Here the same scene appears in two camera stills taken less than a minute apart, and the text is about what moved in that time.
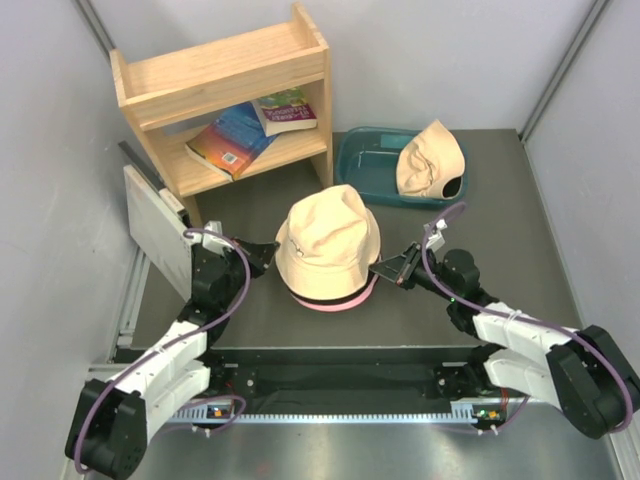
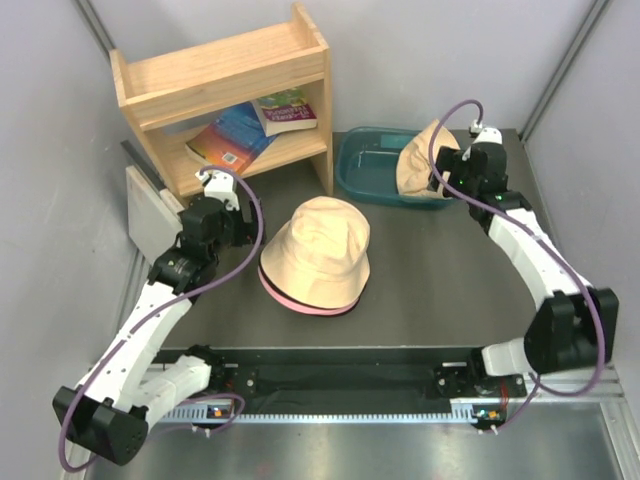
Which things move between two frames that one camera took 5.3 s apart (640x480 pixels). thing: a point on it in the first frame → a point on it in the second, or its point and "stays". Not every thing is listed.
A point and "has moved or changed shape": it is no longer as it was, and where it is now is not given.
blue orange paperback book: [231, 142] stays
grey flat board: [163, 231] stays
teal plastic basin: [366, 160] stays
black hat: [371, 282] → [309, 307]
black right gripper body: [418, 274] → [451, 161]
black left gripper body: [236, 270] → [230, 217]
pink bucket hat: [340, 307] → [298, 307]
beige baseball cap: [431, 164] stays
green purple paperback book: [285, 110] stays
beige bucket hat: [327, 244] has moved or changed shape
